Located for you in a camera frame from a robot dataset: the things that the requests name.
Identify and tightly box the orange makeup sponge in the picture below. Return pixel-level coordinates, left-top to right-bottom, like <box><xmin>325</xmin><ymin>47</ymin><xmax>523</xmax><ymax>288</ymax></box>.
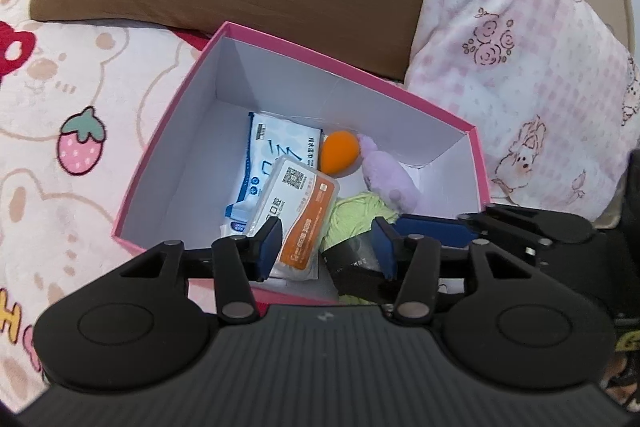
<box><xmin>320</xmin><ymin>130</ymin><xmax>362</xmax><ymax>178</ymax></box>

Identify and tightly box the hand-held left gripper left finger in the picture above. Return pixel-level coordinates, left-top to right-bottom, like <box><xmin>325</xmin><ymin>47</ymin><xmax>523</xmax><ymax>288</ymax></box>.
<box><xmin>120</xmin><ymin>216</ymin><xmax>285</xmax><ymax>324</ymax></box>

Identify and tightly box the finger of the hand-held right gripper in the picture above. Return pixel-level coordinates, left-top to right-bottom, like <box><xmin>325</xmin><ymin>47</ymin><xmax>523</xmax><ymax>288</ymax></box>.
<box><xmin>397</xmin><ymin>204</ymin><xmax>551</xmax><ymax>268</ymax></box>

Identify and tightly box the pink checked pillow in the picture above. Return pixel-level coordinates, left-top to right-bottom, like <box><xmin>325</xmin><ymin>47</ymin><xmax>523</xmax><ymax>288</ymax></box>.
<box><xmin>404</xmin><ymin>0</ymin><xmax>640</xmax><ymax>223</ymax></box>

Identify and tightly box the clear plastic mask packet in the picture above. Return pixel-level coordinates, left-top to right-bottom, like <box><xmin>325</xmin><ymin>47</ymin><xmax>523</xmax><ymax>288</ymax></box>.
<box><xmin>247</xmin><ymin>154</ymin><xmax>340</xmax><ymax>282</ymax></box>

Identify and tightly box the green yarn ball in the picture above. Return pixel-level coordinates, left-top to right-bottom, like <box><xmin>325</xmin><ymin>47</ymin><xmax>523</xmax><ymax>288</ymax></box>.
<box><xmin>320</xmin><ymin>193</ymin><xmax>401</xmax><ymax>305</ymax></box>

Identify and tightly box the blue tissue pack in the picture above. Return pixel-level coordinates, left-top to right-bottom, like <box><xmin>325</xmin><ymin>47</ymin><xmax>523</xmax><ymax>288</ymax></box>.
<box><xmin>225</xmin><ymin>112</ymin><xmax>323</xmax><ymax>233</ymax></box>

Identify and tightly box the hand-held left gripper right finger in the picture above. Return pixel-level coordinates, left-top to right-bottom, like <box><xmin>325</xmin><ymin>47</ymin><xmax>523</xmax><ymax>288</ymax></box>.
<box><xmin>371</xmin><ymin>216</ymin><xmax>536</xmax><ymax>327</ymax></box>

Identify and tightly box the purple plush toy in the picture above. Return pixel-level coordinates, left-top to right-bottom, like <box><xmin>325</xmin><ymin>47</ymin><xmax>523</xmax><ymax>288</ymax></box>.
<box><xmin>356</xmin><ymin>133</ymin><xmax>418</xmax><ymax>214</ymax></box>

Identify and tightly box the pink cardboard box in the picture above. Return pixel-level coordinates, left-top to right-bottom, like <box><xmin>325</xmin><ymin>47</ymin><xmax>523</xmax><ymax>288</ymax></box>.
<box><xmin>111</xmin><ymin>22</ymin><xmax>491</xmax><ymax>308</ymax></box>

